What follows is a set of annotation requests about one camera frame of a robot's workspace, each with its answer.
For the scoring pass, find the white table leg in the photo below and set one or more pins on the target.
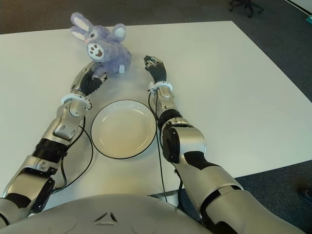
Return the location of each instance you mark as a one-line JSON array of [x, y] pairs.
[[170, 196]]

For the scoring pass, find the white plate black rim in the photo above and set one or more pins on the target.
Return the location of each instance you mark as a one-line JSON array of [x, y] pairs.
[[123, 129]]

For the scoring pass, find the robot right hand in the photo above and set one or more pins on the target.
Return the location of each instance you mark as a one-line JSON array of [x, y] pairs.
[[158, 70]]

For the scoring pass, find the dark shoe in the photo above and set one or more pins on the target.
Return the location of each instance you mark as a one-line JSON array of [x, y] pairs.
[[306, 193]]

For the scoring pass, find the robot left arm silver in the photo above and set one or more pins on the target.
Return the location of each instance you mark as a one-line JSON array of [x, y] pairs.
[[41, 161]]

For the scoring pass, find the black office chair base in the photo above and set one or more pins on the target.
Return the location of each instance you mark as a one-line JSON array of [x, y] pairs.
[[246, 6]]

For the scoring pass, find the silver robot torso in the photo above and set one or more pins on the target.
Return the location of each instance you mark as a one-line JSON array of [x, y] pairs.
[[102, 214]]

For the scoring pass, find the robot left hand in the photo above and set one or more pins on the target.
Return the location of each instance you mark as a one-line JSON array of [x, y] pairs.
[[86, 81]]

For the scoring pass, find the robot right arm silver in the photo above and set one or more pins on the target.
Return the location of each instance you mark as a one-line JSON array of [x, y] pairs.
[[202, 156]]

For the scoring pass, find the purple plush bunny doll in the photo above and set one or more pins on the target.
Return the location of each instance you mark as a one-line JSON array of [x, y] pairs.
[[109, 53]]

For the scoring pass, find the teal box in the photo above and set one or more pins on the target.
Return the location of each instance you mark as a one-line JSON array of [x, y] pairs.
[[309, 19]]

